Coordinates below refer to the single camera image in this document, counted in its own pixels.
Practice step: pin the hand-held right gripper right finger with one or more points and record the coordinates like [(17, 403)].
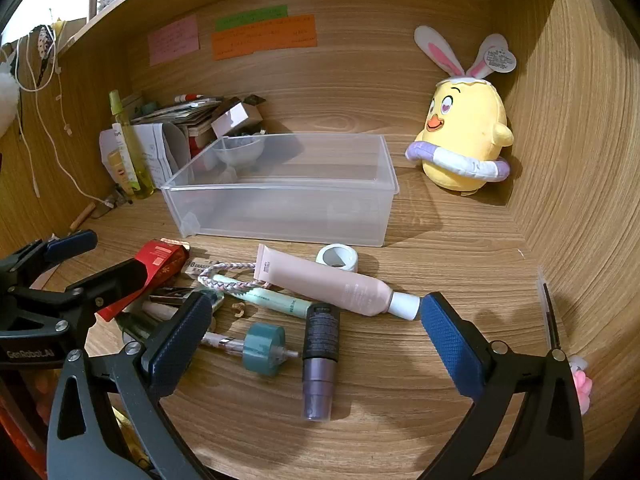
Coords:
[(450, 340)]

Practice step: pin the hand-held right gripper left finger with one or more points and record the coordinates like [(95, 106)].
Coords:
[(175, 347)]

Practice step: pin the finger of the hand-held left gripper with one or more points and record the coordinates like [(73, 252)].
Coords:
[(72, 245), (120, 280)]

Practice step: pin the dark green glass bottle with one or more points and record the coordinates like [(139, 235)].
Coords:
[(132, 329)]

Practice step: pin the red foil packet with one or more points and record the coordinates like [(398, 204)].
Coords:
[(160, 255)]

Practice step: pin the white patterned slim tube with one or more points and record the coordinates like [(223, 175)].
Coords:
[(222, 342)]

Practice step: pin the eraser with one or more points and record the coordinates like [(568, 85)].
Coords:
[(197, 266)]

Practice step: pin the teal round pump cap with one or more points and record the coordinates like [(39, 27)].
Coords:
[(262, 347)]

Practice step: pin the mint green tube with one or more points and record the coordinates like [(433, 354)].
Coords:
[(275, 301)]

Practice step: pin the black mascara tube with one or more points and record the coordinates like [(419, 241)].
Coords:
[(320, 360)]

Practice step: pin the pink tube with white cap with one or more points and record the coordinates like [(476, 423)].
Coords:
[(325, 280)]

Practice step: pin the white tape roll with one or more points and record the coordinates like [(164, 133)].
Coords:
[(337, 256)]

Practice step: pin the clear plastic storage box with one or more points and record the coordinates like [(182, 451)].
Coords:
[(280, 210)]

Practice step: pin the wooden stick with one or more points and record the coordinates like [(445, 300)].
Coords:
[(82, 216)]

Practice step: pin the silver metal clipper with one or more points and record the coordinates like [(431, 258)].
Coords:
[(170, 294)]

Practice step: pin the small beige clip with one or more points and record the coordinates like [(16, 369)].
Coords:
[(240, 310)]

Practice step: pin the yellow-green spray bottle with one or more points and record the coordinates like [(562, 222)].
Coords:
[(137, 170)]

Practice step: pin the folded white paper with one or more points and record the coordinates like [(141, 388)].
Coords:
[(155, 145)]

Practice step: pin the pink and white figure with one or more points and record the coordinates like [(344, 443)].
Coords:
[(582, 385)]

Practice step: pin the red book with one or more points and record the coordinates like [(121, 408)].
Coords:
[(197, 145)]

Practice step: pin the stack of books and papers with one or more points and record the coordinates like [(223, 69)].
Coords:
[(175, 115)]

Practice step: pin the white bowl of trinkets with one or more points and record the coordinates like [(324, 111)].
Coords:
[(240, 152)]

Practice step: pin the red and white marker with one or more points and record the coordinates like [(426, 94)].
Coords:
[(190, 96)]

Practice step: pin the small white cardboard box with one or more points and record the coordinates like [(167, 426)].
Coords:
[(232, 117)]

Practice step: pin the yellow chick plush toy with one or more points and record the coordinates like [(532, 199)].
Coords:
[(465, 125)]

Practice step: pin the pink paper note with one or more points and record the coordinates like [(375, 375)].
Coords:
[(174, 40)]

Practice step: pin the orange paper note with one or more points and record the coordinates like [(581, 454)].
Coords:
[(265, 40)]

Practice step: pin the green paper note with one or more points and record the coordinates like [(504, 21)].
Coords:
[(250, 16)]

